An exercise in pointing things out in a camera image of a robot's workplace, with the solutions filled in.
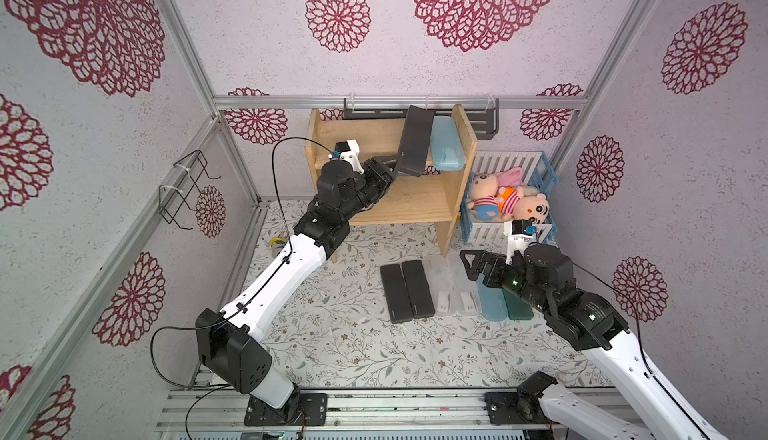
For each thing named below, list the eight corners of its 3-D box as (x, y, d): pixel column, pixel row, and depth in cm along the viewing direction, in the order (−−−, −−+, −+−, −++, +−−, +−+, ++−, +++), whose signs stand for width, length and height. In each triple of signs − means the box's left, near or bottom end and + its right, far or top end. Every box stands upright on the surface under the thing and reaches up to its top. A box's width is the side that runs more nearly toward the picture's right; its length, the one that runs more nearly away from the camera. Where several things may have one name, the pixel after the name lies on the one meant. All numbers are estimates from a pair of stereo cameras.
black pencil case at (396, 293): (391, 324, 90) (392, 320, 88) (380, 270, 102) (379, 265, 100) (412, 320, 91) (413, 316, 88) (398, 267, 103) (399, 262, 100)
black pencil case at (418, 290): (413, 319, 91) (414, 316, 89) (401, 265, 103) (401, 261, 101) (435, 316, 91) (436, 313, 90) (420, 262, 104) (420, 259, 102)
